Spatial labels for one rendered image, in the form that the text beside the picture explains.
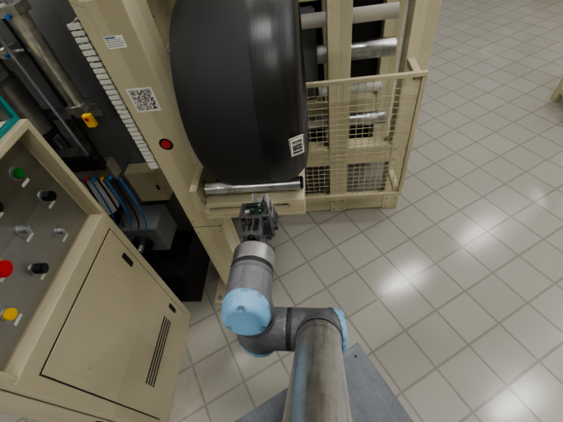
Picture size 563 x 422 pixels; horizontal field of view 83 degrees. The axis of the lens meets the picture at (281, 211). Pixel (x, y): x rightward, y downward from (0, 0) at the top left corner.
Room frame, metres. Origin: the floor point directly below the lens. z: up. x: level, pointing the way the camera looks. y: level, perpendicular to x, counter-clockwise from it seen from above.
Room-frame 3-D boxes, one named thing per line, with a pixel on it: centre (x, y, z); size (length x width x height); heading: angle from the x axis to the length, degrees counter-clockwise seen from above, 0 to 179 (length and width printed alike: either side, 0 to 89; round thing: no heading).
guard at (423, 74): (1.22, -0.22, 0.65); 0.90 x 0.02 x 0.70; 80
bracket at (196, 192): (0.97, 0.24, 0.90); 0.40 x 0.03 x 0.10; 170
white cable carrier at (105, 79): (0.95, 0.40, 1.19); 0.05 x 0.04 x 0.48; 170
